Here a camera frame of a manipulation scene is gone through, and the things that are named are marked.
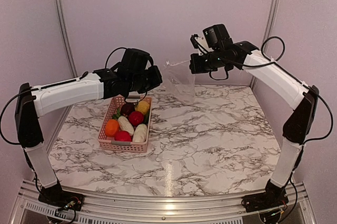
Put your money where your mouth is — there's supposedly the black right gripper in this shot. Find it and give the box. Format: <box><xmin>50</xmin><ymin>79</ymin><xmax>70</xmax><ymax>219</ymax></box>
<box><xmin>190</xmin><ymin>48</ymin><xmax>232</xmax><ymax>73</ymax></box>

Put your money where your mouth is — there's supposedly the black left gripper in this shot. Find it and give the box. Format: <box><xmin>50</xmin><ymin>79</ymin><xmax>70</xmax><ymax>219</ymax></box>
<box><xmin>128</xmin><ymin>65</ymin><xmax>163</xmax><ymax>94</ymax></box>

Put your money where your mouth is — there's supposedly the clear pink zip top bag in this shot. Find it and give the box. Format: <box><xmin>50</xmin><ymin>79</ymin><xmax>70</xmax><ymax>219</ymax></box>
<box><xmin>162</xmin><ymin>60</ymin><xmax>195</xmax><ymax>104</ymax></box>

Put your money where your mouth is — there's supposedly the red toy apple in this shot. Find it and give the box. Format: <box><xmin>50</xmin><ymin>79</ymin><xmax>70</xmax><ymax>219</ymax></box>
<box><xmin>128</xmin><ymin>111</ymin><xmax>144</xmax><ymax>126</ymax></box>
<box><xmin>114</xmin><ymin>131</ymin><xmax>132</xmax><ymax>142</ymax></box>

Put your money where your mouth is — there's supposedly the orange toy orange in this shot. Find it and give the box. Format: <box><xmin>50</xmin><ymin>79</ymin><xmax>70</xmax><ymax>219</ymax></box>
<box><xmin>105</xmin><ymin>119</ymin><xmax>120</xmax><ymax>137</ymax></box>

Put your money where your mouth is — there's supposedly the pink perforated plastic basket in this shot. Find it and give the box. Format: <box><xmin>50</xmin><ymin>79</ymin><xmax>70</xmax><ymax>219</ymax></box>
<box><xmin>98</xmin><ymin>96</ymin><xmax>152</xmax><ymax>153</ymax></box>

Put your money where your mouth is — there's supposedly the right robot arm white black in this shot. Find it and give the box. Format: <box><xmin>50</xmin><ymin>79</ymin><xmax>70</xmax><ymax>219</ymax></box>
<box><xmin>190</xmin><ymin>24</ymin><xmax>319</xmax><ymax>207</ymax></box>

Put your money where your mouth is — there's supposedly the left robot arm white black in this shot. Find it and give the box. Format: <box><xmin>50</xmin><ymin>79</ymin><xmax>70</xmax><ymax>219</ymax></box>
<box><xmin>15</xmin><ymin>48</ymin><xmax>162</xmax><ymax>206</ymax></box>

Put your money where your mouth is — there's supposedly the yellow toy lemon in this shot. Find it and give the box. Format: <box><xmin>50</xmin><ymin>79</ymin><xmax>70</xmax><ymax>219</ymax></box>
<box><xmin>135</xmin><ymin>100</ymin><xmax>150</xmax><ymax>115</ymax></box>

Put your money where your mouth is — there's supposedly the dark maroon toy fruit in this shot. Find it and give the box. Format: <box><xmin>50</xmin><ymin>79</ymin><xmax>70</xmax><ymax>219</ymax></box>
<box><xmin>120</xmin><ymin>103</ymin><xmax>135</xmax><ymax>117</ymax></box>

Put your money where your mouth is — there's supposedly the white toy vegetable upper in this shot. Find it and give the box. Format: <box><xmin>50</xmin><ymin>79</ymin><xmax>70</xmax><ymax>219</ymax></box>
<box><xmin>117</xmin><ymin>116</ymin><xmax>134</xmax><ymax>136</ymax></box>

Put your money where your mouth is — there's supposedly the white toy vegetable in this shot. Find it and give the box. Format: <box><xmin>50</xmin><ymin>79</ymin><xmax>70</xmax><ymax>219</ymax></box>
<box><xmin>117</xmin><ymin>116</ymin><xmax>134</xmax><ymax>136</ymax></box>
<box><xmin>132</xmin><ymin>124</ymin><xmax>147</xmax><ymax>143</ymax></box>

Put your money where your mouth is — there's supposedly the white toy vegetable lower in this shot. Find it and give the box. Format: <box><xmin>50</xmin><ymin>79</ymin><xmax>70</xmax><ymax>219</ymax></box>
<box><xmin>132</xmin><ymin>124</ymin><xmax>147</xmax><ymax>143</ymax></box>

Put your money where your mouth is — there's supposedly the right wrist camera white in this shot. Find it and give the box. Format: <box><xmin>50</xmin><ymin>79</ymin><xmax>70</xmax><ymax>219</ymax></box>
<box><xmin>190</xmin><ymin>34</ymin><xmax>208</xmax><ymax>55</ymax></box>

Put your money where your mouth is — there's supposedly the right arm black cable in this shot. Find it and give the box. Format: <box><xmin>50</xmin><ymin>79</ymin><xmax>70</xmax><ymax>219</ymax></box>
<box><xmin>209</xmin><ymin>36</ymin><xmax>333</xmax><ymax>142</ymax></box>

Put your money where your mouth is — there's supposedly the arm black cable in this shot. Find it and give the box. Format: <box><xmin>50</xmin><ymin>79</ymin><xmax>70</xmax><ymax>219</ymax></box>
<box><xmin>209</xmin><ymin>36</ymin><xmax>333</xmax><ymax>142</ymax></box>
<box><xmin>0</xmin><ymin>46</ymin><xmax>155</xmax><ymax>145</ymax></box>

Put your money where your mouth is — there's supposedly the right aluminium frame post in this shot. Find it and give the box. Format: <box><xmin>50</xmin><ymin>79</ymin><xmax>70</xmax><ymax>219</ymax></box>
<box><xmin>249</xmin><ymin>0</ymin><xmax>284</xmax><ymax>89</ymax></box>

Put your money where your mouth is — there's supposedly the aluminium frame post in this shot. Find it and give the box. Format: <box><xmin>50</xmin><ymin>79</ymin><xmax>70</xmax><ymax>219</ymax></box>
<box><xmin>54</xmin><ymin>0</ymin><xmax>78</xmax><ymax>77</ymax></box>
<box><xmin>249</xmin><ymin>0</ymin><xmax>284</xmax><ymax>89</ymax></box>

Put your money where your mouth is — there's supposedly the aluminium front rail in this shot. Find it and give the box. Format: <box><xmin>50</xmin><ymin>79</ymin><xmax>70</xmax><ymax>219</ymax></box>
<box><xmin>10</xmin><ymin>179</ymin><xmax>316</xmax><ymax>224</ymax></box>

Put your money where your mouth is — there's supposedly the left aluminium frame post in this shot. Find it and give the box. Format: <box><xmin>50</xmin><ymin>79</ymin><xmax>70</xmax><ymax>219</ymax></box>
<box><xmin>54</xmin><ymin>0</ymin><xmax>78</xmax><ymax>77</ymax></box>

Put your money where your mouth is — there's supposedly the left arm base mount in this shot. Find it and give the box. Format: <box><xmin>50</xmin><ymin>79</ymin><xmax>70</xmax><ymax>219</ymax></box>
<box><xmin>38</xmin><ymin>183</ymin><xmax>84</xmax><ymax>211</ymax></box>

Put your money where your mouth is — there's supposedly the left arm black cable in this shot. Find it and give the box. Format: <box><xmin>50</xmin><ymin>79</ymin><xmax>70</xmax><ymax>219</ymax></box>
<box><xmin>0</xmin><ymin>46</ymin><xmax>155</xmax><ymax>145</ymax></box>

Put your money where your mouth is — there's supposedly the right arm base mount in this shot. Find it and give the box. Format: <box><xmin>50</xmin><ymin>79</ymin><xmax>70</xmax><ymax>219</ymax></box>
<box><xmin>241</xmin><ymin>180</ymin><xmax>289</xmax><ymax>212</ymax></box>

